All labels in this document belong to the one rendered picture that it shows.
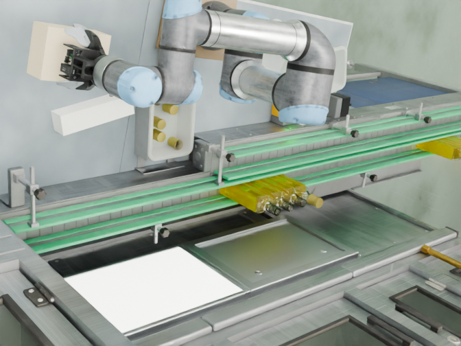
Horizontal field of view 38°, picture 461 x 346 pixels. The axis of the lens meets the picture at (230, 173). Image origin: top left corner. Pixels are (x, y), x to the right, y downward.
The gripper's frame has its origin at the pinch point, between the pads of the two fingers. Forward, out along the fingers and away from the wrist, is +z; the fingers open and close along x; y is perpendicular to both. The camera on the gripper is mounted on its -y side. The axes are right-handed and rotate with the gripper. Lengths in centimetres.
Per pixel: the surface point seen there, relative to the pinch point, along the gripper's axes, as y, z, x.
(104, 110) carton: -28.7, 29.7, 19.1
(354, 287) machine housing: -87, -32, 55
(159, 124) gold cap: -49, 30, 23
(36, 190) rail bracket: -1.2, 10.7, 37.0
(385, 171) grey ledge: -168, 25, 37
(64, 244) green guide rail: -14, 14, 54
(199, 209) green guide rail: -61, 16, 47
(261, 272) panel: -64, -14, 56
